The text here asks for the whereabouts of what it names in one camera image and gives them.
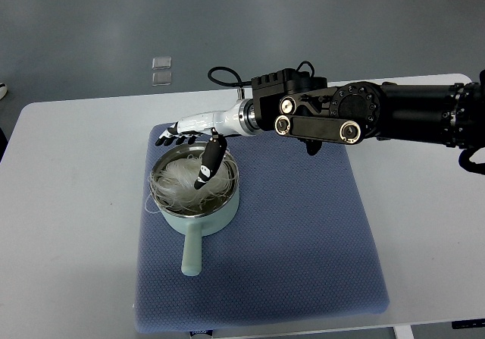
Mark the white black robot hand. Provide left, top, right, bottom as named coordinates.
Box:
left=155, top=99, right=261, bottom=190

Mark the white vermicelli bundle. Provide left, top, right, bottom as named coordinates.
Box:
left=148, top=154, right=239, bottom=216

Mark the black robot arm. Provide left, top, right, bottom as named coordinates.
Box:
left=250, top=68, right=484, bottom=174

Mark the mint green steel pot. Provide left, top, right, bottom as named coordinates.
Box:
left=149, top=143, right=239, bottom=276

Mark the blue textured mat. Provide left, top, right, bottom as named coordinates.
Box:
left=134, top=132, right=389, bottom=333

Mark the blue label under table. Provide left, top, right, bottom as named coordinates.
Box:
left=189, top=330, right=213, bottom=337

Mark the white table leg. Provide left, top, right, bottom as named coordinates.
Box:
left=393, top=325, right=415, bottom=339

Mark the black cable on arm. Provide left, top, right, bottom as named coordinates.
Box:
left=207, top=66, right=254, bottom=89

